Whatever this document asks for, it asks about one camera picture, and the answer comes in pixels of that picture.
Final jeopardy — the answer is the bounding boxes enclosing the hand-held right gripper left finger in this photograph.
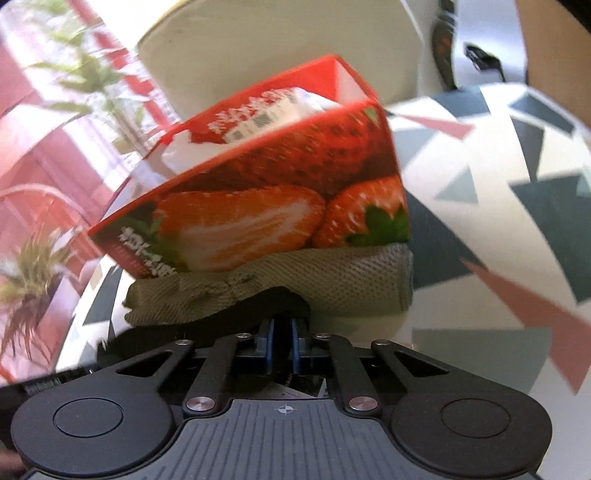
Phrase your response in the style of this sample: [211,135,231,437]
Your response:
[108,318,277,414]

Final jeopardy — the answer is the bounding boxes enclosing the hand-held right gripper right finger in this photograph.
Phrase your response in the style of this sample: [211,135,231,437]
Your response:
[290,318,452,414]

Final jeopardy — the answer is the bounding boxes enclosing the olive mesh cloth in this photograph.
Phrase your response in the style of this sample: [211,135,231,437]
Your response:
[124,244,414,328]

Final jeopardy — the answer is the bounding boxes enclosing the red strawberry print box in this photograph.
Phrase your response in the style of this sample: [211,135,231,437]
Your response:
[88,54,411,280]

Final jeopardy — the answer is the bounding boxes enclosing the white fluffy plush toy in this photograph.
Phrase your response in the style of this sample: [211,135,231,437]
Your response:
[159,87,345,168]

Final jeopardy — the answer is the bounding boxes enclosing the geometric print cloth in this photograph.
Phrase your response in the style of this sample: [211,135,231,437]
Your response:
[55,83,591,480]

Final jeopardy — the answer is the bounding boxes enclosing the red floral print curtain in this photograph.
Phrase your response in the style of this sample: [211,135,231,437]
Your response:
[0,0,186,385]

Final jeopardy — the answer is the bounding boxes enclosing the small black clip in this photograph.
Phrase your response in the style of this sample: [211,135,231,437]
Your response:
[464,43,505,75]

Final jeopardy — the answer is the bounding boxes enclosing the brown cardboard panel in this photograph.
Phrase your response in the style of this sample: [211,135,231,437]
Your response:
[515,0,591,100]

